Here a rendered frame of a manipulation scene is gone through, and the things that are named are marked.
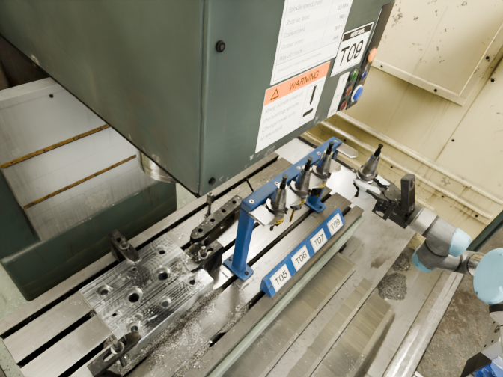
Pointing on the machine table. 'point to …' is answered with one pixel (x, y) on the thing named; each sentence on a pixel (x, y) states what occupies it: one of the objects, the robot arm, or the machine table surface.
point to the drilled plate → (149, 263)
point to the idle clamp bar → (215, 221)
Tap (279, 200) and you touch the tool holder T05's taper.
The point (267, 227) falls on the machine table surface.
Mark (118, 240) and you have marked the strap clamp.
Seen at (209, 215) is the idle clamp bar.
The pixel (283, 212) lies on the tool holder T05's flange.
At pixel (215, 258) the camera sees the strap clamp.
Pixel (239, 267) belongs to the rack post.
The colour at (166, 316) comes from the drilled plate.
